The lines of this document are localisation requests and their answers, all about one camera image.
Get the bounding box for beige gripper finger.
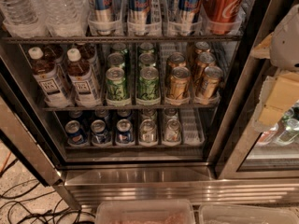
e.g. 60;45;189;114
252;71;299;132
250;33;273;59

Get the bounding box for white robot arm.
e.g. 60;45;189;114
250;5;299;132

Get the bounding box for front right gold can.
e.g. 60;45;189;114
195;66;223;105

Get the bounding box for second row right gold can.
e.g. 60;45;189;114
192;52;216;83

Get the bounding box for second row gold can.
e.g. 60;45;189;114
165;52;187;77
192;52;216;83

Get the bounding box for red Coca-Cola can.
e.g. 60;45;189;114
202;0;242;35

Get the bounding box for glass fridge door right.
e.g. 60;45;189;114
215;60;299;179

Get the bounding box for second row left gold can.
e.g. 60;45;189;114
165;52;187;77

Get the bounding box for front left gold can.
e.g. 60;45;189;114
166;66;191;102

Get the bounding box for right Red Bull can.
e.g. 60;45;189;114
175;0;201;35

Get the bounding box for red bull can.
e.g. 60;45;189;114
175;0;201;35
94;0;115;35
128;0;151;35

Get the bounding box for right silver can bottom shelf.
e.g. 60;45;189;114
164;119;181;146

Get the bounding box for silver can shelf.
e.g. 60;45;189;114
139;119;157;145
164;119;181;146

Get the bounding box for second row right green can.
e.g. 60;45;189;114
138;53;156;69

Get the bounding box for second row green can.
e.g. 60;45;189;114
138;53;156;69
107;52;125;69

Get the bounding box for middle Red Bull can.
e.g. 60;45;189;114
128;0;151;35

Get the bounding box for left silver can bottom shelf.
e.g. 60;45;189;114
139;119;157;145

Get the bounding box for second row left green can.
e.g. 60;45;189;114
107;52;125;69

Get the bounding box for stainless steel fridge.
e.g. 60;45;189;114
1;0;299;208

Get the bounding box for right blue Pepsi can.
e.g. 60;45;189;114
116;119;134;144

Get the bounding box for blue pepsi can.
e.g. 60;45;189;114
65;120;88;147
116;119;134;144
91;119;111;147

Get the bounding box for left Red Bull can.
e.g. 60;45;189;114
94;0;115;35

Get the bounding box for middle blue Pepsi can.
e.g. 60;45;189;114
91;119;111;147

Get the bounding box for water bottle shelf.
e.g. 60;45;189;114
41;0;83;37
0;0;47;38

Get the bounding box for left blue Pepsi can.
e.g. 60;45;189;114
65;120;88;147

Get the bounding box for left water bottle top shelf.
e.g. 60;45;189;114
0;0;47;38

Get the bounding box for right clear plastic bin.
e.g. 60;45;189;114
198;204;299;224

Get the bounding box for clear plastic bin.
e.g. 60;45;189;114
95;200;195;224
198;204;299;224

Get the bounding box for right tea bottle white cap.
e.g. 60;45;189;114
67;49;100;107

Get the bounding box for tea bottle white cap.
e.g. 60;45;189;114
28;47;71;108
67;49;100;107

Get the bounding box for left clear plastic bin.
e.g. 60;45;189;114
95;200;195;224

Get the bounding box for left tea bottle white cap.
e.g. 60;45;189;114
28;47;71;108

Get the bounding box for black floor cables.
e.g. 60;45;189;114
0;158;96;224

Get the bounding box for orange floor cable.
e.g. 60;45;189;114
0;150;13;175

